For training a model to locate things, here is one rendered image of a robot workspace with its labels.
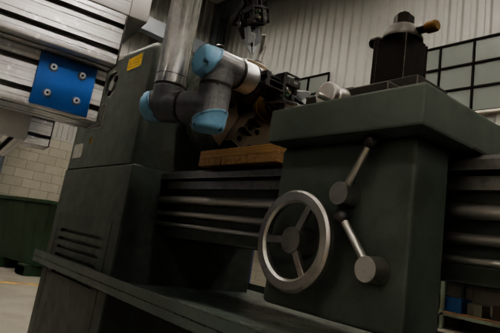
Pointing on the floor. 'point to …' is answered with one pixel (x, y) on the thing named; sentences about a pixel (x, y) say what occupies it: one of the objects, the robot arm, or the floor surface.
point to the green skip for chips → (24, 232)
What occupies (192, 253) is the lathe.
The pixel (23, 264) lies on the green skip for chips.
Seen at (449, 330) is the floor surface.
